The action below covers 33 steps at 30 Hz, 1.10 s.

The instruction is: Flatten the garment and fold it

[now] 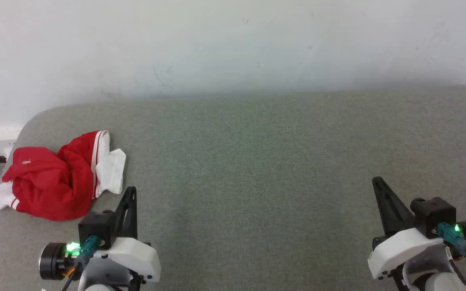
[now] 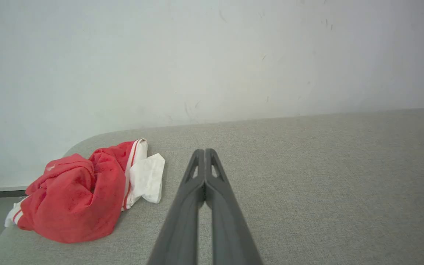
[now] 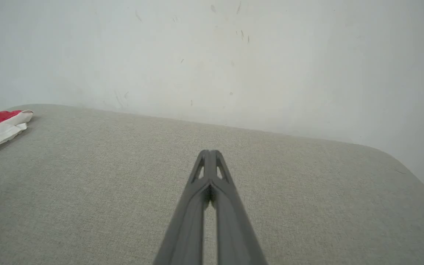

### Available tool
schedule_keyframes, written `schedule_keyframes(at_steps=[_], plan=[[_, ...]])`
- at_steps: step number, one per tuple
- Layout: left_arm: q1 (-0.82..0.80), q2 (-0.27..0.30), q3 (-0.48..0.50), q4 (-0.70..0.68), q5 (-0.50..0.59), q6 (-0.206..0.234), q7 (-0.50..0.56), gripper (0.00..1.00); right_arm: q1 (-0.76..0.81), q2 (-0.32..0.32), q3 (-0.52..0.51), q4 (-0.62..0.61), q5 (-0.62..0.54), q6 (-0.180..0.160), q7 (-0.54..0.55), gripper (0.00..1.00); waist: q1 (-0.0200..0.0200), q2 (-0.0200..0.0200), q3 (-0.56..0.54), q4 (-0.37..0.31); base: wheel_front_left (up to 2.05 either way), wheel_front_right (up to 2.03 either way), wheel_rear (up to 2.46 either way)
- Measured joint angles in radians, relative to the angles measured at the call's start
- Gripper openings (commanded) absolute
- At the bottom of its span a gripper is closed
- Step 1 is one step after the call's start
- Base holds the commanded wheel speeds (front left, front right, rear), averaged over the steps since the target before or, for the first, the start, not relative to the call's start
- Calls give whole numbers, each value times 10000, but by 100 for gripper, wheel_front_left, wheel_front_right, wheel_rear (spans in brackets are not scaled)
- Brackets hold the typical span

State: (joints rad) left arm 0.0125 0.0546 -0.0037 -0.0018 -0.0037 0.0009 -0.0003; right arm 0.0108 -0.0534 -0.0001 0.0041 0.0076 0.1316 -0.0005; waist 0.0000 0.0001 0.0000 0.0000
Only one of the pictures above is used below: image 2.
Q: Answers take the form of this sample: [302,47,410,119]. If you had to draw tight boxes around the red and white t-shirt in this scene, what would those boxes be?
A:
[4,138,166,244]

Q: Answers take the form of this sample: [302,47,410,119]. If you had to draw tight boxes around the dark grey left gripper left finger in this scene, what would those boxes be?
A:
[147,149,206,265]

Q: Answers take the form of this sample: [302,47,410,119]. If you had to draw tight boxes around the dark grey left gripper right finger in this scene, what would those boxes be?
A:
[205,148,264,265]

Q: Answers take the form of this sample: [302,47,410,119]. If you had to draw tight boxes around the grey fabric sofa cushion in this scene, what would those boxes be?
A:
[0,109,424,265]

